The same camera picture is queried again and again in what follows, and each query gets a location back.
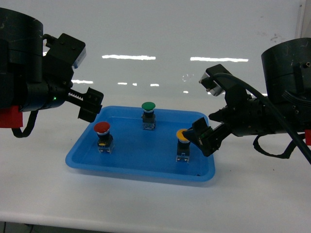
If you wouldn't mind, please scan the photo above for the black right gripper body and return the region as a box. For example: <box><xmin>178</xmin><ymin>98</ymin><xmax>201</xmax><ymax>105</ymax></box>
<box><xmin>225</xmin><ymin>86</ymin><xmax>304</xmax><ymax>137</ymax></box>

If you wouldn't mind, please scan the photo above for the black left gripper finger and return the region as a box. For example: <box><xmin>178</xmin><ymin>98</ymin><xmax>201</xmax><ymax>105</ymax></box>
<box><xmin>67</xmin><ymin>87</ymin><xmax>104</xmax><ymax>123</ymax></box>

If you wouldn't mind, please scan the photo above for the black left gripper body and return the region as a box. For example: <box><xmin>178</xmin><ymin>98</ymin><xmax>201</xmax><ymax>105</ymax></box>
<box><xmin>20</xmin><ymin>54</ymin><xmax>74</xmax><ymax>112</ymax></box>

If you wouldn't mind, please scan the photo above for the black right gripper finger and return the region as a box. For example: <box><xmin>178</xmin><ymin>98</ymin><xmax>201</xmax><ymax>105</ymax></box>
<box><xmin>208</xmin><ymin>106</ymin><xmax>228</xmax><ymax>122</ymax></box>
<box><xmin>182</xmin><ymin>117</ymin><xmax>230</xmax><ymax>157</ymax></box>

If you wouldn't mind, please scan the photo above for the yellow mushroom push button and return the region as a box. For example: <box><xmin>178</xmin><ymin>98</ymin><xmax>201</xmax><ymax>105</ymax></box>
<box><xmin>176</xmin><ymin>129</ymin><xmax>190</xmax><ymax>163</ymax></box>

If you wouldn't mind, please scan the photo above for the red mushroom push button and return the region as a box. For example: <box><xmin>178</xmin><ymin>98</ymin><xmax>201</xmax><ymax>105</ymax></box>
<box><xmin>93</xmin><ymin>121</ymin><xmax>114</xmax><ymax>153</ymax></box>

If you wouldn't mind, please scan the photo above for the blue plastic tray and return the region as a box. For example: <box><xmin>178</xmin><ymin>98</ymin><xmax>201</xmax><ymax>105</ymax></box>
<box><xmin>65</xmin><ymin>106</ymin><xmax>215</xmax><ymax>182</ymax></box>

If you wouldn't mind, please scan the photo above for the green mushroom push button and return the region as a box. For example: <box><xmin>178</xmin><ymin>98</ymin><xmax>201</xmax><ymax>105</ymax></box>
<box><xmin>141</xmin><ymin>101</ymin><xmax>156</xmax><ymax>130</ymax></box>

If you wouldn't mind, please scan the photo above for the white partition panel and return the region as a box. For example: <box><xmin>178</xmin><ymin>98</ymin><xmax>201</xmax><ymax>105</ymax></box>
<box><xmin>294</xmin><ymin>0</ymin><xmax>311</xmax><ymax>39</ymax></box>

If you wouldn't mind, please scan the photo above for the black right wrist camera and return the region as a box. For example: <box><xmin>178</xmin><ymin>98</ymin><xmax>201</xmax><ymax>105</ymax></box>
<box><xmin>199</xmin><ymin>64</ymin><xmax>236</xmax><ymax>97</ymax></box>

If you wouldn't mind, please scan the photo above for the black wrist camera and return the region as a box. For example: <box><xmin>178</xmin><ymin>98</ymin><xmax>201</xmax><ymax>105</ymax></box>
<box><xmin>199</xmin><ymin>64</ymin><xmax>236</xmax><ymax>97</ymax></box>
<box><xmin>43</xmin><ymin>33</ymin><xmax>86</xmax><ymax>69</ymax></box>

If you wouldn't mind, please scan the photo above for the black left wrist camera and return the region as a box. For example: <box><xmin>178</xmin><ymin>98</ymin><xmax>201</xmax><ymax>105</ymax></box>
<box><xmin>43</xmin><ymin>33</ymin><xmax>86</xmax><ymax>69</ymax></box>

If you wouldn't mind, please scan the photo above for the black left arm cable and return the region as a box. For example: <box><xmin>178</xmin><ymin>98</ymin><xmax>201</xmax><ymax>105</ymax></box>
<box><xmin>11</xmin><ymin>110</ymin><xmax>39</xmax><ymax>139</ymax></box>

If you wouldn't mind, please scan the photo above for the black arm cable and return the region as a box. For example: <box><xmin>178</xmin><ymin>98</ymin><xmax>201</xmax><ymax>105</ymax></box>
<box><xmin>11</xmin><ymin>110</ymin><xmax>39</xmax><ymax>139</ymax></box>
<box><xmin>213</xmin><ymin>72</ymin><xmax>311</xmax><ymax>165</ymax></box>

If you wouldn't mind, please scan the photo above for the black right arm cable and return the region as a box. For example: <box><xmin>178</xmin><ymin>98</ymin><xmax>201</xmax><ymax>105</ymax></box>
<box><xmin>213</xmin><ymin>72</ymin><xmax>311</xmax><ymax>165</ymax></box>

